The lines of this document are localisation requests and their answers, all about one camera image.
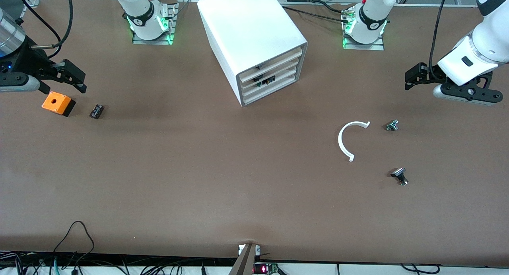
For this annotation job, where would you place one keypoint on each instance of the aluminium left arm base plate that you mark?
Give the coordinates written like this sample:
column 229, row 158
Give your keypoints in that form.
column 379, row 46

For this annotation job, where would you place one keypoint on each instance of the small red display device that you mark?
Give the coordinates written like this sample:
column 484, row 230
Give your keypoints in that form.
column 265, row 269

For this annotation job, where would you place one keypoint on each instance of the white drawer cabinet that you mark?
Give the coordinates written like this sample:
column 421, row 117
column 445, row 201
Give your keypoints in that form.
column 246, row 24

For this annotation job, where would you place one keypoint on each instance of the grey camera mount strut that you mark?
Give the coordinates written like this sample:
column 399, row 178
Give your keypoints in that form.
column 243, row 263

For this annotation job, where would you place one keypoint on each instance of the white semicircular bracket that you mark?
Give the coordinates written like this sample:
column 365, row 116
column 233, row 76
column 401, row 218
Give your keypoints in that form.
column 340, row 141

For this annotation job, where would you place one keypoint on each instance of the small chrome metal fitting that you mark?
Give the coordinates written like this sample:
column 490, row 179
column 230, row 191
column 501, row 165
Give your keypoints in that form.
column 392, row 125

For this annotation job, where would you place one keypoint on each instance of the orange button enclosure box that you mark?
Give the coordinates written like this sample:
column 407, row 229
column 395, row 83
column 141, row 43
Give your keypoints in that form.
column 55, row 102

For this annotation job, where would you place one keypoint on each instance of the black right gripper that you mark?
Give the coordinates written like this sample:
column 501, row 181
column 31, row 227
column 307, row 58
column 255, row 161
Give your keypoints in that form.
column 24, row 61

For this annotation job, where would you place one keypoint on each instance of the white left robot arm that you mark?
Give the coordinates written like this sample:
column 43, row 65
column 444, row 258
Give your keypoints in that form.
column 481, row 48

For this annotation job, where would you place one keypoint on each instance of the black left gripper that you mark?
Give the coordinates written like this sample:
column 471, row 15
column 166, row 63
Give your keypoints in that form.
column 426, row 75

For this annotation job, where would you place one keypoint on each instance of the cream cabinet drawer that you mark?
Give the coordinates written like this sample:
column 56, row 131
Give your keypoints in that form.
column 274, row 64
column 248, row 91
column 249, row 99
column 247, row 84

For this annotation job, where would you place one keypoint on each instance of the aluminium right arm base plate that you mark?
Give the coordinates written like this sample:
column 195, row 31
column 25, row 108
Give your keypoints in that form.
column 171, row 26

